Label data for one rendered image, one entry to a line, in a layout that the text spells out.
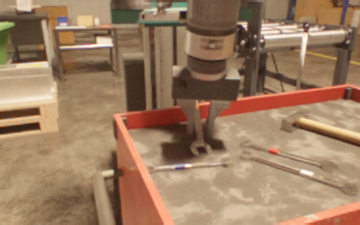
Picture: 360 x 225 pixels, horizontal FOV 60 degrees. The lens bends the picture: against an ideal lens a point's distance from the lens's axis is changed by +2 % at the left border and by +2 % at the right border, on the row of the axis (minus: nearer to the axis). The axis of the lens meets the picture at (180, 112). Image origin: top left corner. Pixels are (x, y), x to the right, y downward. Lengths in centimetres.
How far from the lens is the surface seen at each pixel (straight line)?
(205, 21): 53
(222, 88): 60
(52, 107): 310
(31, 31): 644
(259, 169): 60
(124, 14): 145
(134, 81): 187
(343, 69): 316
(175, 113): 78
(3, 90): 326
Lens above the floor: 121
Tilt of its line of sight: 21 degrees down
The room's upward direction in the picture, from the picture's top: straight up
